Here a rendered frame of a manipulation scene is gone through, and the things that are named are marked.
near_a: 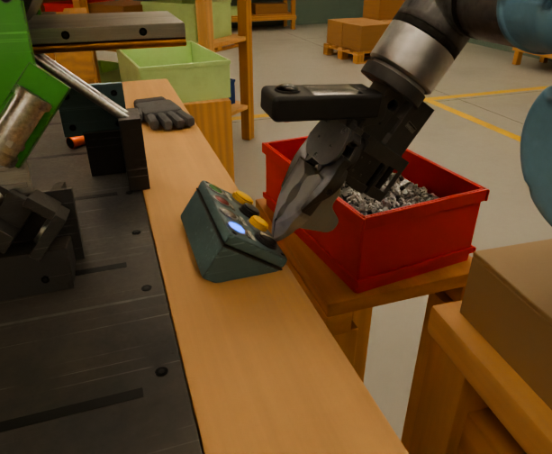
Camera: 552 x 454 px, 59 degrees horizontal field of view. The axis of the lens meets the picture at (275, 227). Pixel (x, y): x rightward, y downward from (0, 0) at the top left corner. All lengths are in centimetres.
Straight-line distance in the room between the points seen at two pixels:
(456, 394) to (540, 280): 17
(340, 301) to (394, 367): 109
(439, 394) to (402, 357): 114
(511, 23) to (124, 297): 43
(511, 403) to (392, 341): 133
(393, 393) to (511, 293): 117
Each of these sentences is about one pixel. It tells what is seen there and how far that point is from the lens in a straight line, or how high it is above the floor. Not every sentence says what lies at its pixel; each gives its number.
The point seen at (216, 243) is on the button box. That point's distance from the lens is 52.
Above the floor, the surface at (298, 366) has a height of 90.
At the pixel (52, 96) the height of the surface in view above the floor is 108.
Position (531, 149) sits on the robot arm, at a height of 109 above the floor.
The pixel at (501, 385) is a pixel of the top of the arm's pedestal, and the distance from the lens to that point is 54.
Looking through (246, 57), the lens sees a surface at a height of 59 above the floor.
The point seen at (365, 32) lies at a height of 36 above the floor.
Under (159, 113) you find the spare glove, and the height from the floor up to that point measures 92.
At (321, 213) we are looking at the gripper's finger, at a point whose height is 96.
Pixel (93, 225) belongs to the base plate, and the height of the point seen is 90.
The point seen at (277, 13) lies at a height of 26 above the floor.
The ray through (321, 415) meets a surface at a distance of 40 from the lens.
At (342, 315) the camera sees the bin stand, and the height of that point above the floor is 77.
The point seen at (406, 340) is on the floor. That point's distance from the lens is 185.
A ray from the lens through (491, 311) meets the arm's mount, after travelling 56.
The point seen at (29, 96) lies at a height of 109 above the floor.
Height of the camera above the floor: 121
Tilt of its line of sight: 29 degrees down
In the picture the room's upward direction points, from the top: straight up
